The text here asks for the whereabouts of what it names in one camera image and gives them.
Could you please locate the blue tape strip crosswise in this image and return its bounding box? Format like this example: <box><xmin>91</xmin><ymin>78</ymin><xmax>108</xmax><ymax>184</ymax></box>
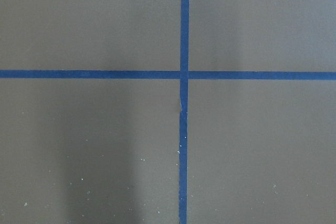
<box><xmin>1</xmin><ymin>70</ymin><xmax>335</xmax><ymax>80</ymax></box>

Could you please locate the blue tape strip lengthwise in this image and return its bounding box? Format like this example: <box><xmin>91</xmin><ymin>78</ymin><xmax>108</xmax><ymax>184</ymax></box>
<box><xmin>178</xmin><ymin>0</ymin><xmax>190</xmax><ymax>223</ymax></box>

